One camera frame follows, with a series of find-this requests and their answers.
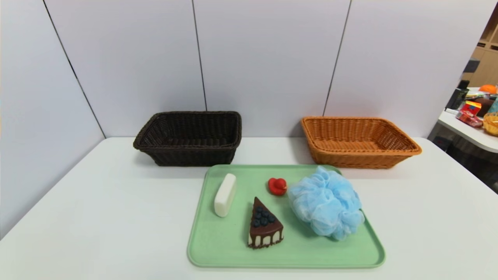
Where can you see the dark brown box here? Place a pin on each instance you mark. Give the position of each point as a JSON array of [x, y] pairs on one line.
[[486, 105]]

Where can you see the black upright device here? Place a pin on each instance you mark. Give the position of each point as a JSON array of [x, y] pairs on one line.
[[457, 97]]

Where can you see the yellow woven bowl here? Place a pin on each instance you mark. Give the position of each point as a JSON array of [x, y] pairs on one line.
[[491, 124]]

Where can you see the dark brown wicker basket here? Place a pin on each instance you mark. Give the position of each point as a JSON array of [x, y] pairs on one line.
[[186, 157]]

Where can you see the red colourful small box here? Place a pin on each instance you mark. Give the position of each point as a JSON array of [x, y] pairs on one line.
[[471, 107]]

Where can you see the orange ball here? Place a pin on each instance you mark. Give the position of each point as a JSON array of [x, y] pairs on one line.
[[488, 88]]

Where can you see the white side table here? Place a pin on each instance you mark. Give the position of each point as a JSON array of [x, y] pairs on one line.
[[467, 134]]

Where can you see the red rubber duck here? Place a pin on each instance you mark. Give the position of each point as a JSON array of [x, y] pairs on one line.
[[277, 187]]

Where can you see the light blue mesh loofah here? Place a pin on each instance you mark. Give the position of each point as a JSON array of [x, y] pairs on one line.
[[327, 202]]

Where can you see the red plastic packet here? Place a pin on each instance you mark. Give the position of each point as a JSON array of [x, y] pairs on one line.
[[470, 119]]

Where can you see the orange wicker basket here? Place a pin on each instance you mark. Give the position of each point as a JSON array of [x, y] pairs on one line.
[[350, 160]]

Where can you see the chocolate blueberry cake slice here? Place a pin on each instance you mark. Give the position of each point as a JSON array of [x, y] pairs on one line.
[[264, 229]]

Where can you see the wooden shelf cabinet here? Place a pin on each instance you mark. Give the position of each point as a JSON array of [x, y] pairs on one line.
[[488, 66]]

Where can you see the light green plastic tray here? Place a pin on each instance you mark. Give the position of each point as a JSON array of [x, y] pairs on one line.
[[311, 251]]

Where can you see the white soap bar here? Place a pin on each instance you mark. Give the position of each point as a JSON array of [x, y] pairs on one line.
[[225, 196]]

